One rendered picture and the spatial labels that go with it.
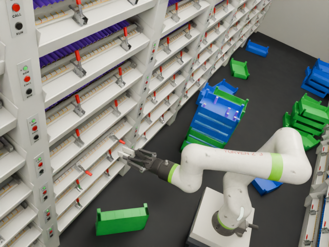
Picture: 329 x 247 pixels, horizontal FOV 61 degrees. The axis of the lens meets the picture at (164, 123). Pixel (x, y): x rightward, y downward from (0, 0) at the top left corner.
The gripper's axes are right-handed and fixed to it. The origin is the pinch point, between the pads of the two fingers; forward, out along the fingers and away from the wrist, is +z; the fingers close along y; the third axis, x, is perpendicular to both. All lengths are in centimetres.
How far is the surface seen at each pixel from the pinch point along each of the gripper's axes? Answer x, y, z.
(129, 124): 7.4, -26.9, 17.6
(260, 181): 82, -94, -61
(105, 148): 7.9, -4.0, 16.8
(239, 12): -12, -213, 11
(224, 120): 22, -79, -26
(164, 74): -11, -62, 13
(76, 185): 22.6, 15.7, 23.4
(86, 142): -10.7, 12.0, 12.1
